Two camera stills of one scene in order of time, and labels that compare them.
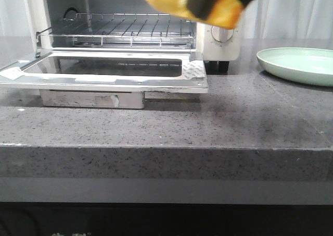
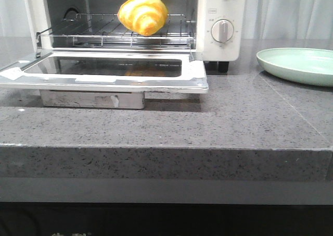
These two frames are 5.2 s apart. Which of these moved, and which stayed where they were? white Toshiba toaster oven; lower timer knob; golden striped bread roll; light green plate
Moved: golden striped bread roll
Stayed: light green plate; white Toshiba toaster oven; lower timer knob
